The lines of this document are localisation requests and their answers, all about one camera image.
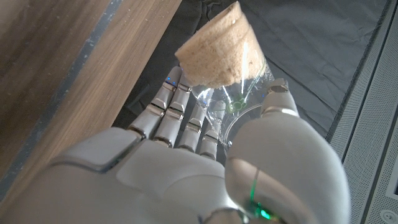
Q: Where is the clear plastic cup with sugar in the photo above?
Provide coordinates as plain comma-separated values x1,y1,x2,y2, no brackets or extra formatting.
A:
174,0,276,156

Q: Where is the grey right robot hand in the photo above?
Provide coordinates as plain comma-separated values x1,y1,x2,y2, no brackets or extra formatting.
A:
0,65,351,224

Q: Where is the black backdrop curtain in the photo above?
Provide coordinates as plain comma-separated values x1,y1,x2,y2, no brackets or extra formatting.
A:
111,0,390,141

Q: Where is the grey perforated metal panel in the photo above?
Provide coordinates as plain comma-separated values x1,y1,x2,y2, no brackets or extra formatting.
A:
328,9,398,224

